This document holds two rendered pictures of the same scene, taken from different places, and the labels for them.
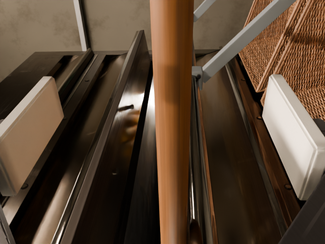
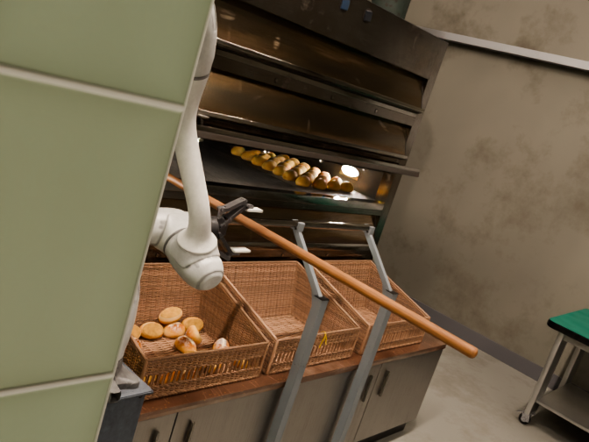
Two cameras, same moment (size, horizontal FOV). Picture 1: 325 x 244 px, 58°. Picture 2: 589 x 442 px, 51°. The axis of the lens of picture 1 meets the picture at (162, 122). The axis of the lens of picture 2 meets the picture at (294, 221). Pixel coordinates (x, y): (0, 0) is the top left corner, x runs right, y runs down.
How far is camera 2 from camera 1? 178 cm
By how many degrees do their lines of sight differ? 17
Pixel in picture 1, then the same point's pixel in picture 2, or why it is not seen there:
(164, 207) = not seen: hidden behind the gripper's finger
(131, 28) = (507, 131)
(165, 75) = (261, 230)
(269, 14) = (309, 272)
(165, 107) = (255, 227)
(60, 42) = (533, 11)
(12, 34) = not seen: outside the picture
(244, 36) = not seen: hidden behind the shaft
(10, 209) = (260, 75)
